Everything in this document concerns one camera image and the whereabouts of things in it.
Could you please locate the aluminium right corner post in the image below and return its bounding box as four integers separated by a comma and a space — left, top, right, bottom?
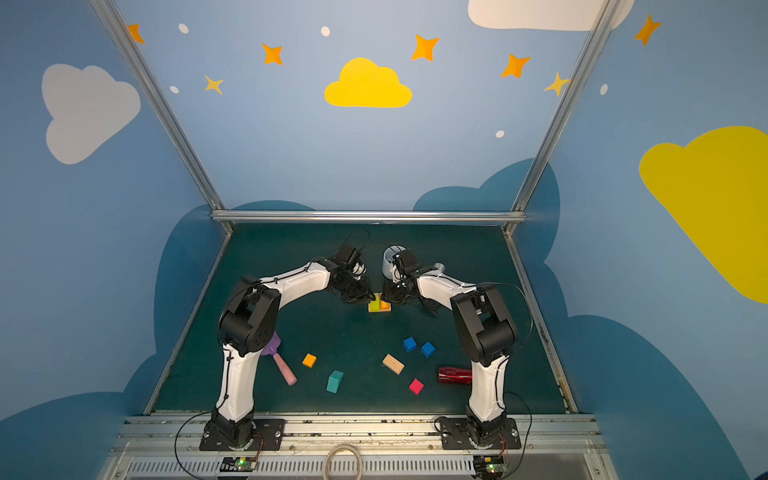
503, 0, 623, 240

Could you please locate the blue cube left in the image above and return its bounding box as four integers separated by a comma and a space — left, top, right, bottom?
403, 337, 417, 352

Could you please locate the green circuit board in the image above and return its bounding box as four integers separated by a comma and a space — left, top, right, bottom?
472, 455, 507, 480
219, 456, 259, 473

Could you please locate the red spray bottle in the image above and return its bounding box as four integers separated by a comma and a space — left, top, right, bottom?
437, 366, 472, 385

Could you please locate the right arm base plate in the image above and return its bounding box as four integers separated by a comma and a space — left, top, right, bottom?
434, 416, 522, 450

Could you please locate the aluminium left corner post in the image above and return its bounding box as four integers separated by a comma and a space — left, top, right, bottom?
90, 0, 225, 213

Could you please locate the front aluminium rail base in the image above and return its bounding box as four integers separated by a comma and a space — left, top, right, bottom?
99, 413, 618, 479

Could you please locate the purple pink toy spatula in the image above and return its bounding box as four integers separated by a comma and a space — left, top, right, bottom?
261, 332, 297, 386

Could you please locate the orange yellow block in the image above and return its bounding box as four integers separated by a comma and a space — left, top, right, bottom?
379, 295, 391, 311

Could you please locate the right green circuit board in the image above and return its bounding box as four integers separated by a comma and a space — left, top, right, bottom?
472, 455, 507, 480

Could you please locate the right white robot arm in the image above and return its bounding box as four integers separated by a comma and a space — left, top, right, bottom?
382, 245, 519, 448

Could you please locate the tan wood block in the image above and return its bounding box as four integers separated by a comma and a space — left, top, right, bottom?
382, 354, 405, 375

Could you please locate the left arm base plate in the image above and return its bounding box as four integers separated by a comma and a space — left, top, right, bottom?
199, 417, 286, 452

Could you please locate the left green circuit board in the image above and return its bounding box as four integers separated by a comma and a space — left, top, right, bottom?
219, 456, 259, 473

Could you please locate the beige cable loop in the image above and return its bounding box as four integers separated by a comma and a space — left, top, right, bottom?
323, 442, 365, 480

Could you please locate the aluminium back frame rail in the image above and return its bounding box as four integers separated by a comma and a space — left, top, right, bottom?
211, 210, 526, 224

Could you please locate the blue cube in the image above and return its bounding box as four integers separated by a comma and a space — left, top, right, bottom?
403, 337, 417, 352
420, 341, 436, 358

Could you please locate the teal block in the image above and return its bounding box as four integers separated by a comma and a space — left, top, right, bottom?
326, 370, 344, 394

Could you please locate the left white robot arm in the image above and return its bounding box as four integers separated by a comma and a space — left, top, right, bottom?
200, 243, 374, 451

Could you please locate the magenta cube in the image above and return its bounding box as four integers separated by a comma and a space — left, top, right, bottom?
409, 379, 424, 395

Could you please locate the light blue ceramic mug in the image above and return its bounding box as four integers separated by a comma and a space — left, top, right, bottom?
382, 245, 405, 282

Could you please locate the small orange cube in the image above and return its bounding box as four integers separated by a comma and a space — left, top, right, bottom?
302, 353, 317, 368

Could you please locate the blue cube right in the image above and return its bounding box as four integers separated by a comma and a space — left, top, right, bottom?
420, 341, 436, 358

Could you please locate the aluminium corner post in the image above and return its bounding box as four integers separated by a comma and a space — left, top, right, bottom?
90, 0, 225, 213
503, 0, 623, 240

